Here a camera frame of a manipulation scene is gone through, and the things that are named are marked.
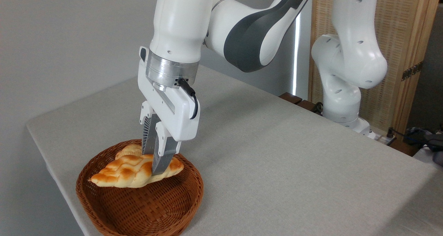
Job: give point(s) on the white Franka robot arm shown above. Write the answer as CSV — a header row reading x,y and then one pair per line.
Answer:
x,y
180,21

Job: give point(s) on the metal screen hinge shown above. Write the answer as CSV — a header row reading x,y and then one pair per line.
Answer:
x,y
412,71

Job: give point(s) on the braided golden bread loaf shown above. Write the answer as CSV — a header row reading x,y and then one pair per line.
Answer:
x,y
128,173

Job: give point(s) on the black power plug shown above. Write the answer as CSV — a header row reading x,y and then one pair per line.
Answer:
x,y
390,133

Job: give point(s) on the round pale bread roll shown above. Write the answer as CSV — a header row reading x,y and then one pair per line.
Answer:
x,y
128,150

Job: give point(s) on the dark brown wooden block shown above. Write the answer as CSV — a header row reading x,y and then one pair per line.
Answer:
x,y
306,105
290,98

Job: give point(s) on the brown woven wicker basket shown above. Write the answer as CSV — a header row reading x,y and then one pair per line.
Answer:
x,y
148,205

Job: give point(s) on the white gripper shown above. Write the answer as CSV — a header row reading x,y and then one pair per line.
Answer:
x,y
180,115

